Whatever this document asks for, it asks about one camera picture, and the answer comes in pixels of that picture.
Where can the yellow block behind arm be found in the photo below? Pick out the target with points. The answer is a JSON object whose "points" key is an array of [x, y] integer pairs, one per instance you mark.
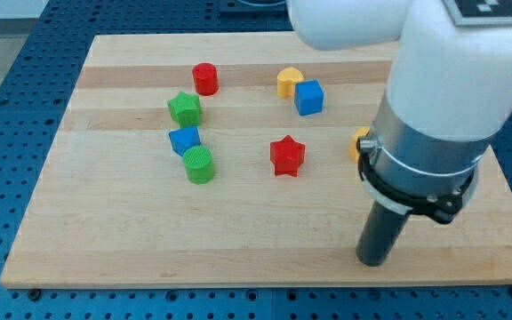
{"points": [[353, 149]]}

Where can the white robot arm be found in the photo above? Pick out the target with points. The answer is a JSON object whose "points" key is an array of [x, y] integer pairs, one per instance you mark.
{"points": [[448, 93]]}

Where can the red star block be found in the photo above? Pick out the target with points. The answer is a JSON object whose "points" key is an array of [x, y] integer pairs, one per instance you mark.
{"points": [[287, 155]]}

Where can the green star block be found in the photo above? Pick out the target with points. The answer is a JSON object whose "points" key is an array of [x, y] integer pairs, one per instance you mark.
{"points": [[185, 109]]}

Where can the green cylinder block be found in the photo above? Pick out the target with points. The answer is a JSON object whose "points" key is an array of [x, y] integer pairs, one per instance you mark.
{"points": [[198, 164]]}

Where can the wooden board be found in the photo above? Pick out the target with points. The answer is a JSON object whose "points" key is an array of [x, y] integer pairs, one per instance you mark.
{"points": [[113, 206]]}

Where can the blue pentagon block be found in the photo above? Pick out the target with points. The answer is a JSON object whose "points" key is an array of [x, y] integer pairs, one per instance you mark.
{"points": [[184, 139]]}

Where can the blue cube block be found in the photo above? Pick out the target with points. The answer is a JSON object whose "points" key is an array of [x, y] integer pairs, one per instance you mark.
{"points": [[309, 98]]}

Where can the red cylinder block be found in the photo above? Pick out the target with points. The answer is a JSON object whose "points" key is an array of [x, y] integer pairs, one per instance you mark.
{"points": [[205, 76]]}

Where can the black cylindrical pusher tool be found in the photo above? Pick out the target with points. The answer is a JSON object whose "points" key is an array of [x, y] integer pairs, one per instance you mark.
{"points": [[379, 235]]}

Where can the fiducial marker tag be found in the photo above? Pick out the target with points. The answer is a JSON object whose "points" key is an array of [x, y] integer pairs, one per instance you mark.
{"points": [[480, 12]]}

